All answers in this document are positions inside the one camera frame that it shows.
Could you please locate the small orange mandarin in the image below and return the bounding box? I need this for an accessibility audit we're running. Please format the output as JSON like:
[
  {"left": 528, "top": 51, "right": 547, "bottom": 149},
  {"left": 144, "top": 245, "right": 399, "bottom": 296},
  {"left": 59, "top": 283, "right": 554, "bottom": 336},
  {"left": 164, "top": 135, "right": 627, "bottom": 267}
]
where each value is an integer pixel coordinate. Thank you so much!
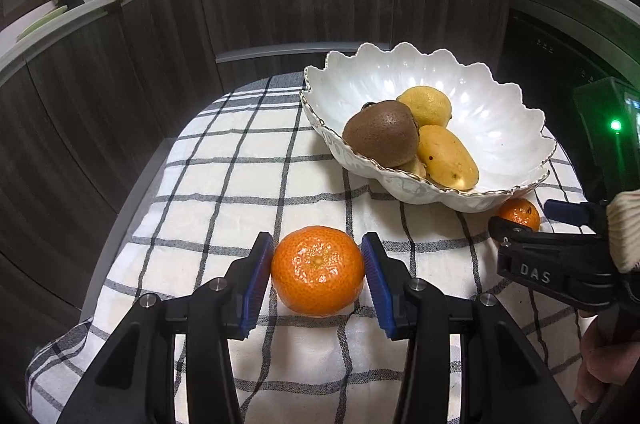
[{"left": 497, "top": 197, "right": 540, "bottom": 231}]

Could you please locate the yellow mango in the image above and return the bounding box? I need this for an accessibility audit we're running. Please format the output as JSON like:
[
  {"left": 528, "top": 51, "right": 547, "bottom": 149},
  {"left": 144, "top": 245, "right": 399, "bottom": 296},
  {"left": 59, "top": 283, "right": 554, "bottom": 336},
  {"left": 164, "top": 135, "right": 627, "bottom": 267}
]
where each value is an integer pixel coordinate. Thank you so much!
[{"left": 416, "top": 125, "right": 480, "bottom": 191}]

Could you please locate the large orange mandarin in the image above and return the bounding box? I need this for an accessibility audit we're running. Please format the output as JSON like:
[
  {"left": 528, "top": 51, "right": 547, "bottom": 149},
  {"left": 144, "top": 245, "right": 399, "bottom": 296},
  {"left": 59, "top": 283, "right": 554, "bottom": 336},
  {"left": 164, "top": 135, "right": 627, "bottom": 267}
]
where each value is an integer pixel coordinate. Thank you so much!
[{"left": 271, "top": 225, "right": 364, "bottom": 318}]

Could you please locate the brown longan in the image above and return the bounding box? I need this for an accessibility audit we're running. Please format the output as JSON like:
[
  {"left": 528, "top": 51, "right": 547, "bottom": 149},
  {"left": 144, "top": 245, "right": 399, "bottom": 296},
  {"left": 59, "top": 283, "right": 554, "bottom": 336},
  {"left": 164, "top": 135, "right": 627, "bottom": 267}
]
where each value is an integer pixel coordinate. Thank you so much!
[{"left": 399, "top": 156, "right": 426, "bottom": 179}]

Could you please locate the yellow lemon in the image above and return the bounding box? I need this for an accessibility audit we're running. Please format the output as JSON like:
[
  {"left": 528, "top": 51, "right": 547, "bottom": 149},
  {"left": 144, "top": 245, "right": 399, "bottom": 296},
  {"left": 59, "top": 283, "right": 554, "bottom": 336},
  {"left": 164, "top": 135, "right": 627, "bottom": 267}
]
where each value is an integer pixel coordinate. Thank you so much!
[{"left": 397, "top": 86, "right": 452, "bottom": 127}]

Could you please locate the brown kiwi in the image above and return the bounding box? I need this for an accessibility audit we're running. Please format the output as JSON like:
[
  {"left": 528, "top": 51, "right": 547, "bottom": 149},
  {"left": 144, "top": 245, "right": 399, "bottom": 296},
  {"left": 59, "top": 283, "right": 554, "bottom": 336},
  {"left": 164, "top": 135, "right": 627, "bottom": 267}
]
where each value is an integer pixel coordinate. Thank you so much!
[{"left": 342, "top": 100, "right": 419, "bottom": 168}]

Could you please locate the right hand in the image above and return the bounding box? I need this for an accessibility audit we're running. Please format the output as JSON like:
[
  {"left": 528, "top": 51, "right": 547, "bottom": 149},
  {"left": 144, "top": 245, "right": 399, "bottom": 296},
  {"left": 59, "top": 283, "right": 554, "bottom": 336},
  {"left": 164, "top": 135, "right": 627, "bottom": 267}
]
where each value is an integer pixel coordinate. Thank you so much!
[{"left": 574, "top": 317, "right": 639, "bottom": 409}]

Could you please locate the white scalloped ceramic bowl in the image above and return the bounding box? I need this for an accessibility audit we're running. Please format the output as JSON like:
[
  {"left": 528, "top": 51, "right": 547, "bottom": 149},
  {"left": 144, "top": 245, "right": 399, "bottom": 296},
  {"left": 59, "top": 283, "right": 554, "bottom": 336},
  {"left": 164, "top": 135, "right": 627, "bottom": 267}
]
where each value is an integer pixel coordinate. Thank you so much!
[{"left": 299, "top": 42, "right": 556, "bottom": 213}]

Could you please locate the green basin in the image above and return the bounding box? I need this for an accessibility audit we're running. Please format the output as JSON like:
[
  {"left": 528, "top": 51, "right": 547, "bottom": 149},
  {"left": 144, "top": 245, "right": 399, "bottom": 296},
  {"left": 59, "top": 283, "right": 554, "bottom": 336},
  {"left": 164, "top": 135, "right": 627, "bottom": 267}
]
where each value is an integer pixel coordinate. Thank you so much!
[{"left": 16, "top": 6, "right": 67, "bottom": 41}]

